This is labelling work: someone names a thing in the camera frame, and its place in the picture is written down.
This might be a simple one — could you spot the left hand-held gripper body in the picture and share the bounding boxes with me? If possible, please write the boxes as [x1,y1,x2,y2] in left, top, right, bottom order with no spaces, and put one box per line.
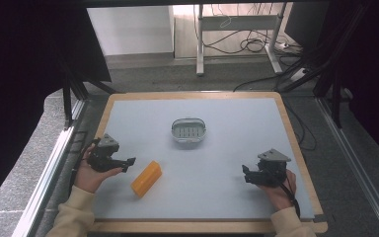
[87,132,120,173]

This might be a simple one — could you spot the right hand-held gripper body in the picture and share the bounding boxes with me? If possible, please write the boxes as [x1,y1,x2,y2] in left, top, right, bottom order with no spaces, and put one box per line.
[257,148,292,189]

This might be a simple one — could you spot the person's right hand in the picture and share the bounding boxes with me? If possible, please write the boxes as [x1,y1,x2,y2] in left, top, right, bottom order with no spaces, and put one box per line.
[259,169,298,212]

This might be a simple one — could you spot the person's left hand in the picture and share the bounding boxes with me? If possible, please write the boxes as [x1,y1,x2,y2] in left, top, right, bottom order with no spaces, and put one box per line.
[73,145,123,195]

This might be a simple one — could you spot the orange soap bar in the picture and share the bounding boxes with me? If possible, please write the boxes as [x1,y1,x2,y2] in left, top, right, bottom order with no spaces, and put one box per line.
[130,160,163,198]

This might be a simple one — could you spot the pale blue table mat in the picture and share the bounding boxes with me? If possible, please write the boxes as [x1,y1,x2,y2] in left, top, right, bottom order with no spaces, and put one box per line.
[93,97,316,221]

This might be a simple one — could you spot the black metal stand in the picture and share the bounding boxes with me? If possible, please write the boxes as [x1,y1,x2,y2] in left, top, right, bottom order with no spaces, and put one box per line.
[58,48,116,130]
[275,3,371,130]

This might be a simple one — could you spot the grey soap dish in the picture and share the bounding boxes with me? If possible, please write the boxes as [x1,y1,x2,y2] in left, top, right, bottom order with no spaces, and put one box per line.
[171,117,208,144]

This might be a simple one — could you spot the white power strip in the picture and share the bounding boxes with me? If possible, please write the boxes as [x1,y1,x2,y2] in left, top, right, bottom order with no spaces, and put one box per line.
[288,66,311,84]

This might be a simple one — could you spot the black curtain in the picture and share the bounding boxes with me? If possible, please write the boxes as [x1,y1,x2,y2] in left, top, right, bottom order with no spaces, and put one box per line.
[0,0,113,215]
[284,0,379,171]

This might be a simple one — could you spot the white board panel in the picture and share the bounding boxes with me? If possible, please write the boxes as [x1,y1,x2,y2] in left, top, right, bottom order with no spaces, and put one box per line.
[86,5,175,56]

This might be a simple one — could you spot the thin black floor cable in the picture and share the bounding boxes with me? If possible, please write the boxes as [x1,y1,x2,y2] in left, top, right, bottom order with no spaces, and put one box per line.
[283,98,318,152]

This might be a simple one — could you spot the right hand-held gripper black cable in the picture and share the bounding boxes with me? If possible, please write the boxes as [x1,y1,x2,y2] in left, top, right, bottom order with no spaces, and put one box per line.
[276,177,302,219]

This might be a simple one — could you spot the aluminium rail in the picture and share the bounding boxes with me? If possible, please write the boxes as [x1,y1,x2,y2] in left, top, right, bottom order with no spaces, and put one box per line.
[315,96,379,237]
[11,98,87,237]

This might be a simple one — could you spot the tangle of black floor cables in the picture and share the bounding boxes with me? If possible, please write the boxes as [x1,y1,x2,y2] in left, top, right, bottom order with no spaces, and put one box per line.
[202,29,305,57]

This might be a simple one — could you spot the white desk frame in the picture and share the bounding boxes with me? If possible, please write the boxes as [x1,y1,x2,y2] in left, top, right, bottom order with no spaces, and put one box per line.
[194,3,284,77]

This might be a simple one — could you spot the white cable loop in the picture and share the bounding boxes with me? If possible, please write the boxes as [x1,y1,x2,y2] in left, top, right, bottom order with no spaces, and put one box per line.
[219,15,233,30]

